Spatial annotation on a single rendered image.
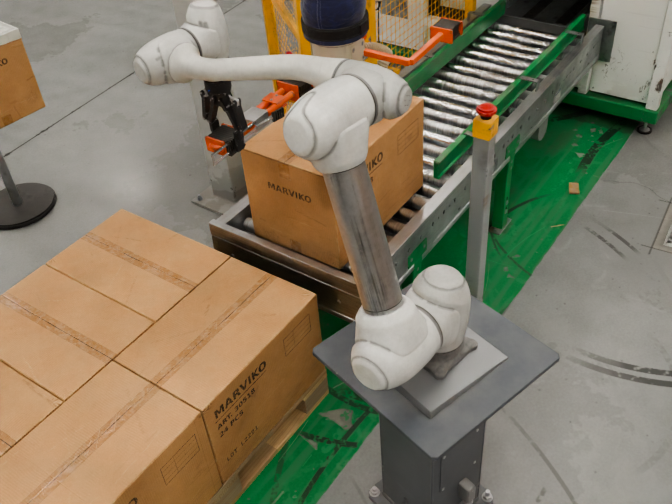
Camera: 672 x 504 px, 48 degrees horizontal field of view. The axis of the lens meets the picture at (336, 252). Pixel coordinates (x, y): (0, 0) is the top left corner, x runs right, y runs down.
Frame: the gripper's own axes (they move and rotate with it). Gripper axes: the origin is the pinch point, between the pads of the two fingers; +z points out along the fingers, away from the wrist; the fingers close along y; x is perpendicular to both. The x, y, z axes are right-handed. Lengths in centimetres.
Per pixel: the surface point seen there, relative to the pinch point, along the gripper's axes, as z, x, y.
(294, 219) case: 48, -25, 1
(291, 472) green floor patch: 119, 25, -28
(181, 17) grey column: 18, -88, 108
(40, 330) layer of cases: 65, 52, 54
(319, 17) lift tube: -18, -48, -1
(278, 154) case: 24.3, -28.4, 6.8
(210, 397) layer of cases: 65, 43, -16
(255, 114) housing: -1.6, -12.7, -0.4
